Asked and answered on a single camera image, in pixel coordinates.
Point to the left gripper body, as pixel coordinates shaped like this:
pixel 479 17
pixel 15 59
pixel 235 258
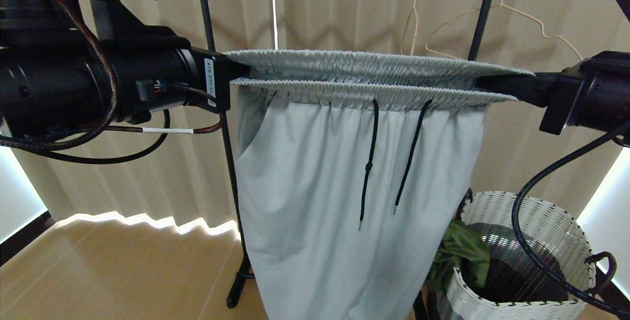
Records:
pixel 59 88

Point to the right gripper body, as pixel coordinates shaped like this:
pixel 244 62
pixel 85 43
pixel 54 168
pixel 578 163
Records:
pixel 595 93

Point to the pink clothes hanger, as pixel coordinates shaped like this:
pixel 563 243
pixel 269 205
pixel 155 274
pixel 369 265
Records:
pixel 521 12
pixel 414 15

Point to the pale grey shorts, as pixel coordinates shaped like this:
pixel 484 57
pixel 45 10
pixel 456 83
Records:
pixel 320 187

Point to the white laundry basket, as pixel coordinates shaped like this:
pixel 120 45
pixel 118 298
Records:
pixel 536 211

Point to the green garment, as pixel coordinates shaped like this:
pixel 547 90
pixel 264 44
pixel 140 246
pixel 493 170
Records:
pixel 462 251

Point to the beige curtain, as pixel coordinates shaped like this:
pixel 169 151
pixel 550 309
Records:
pixel 344 19

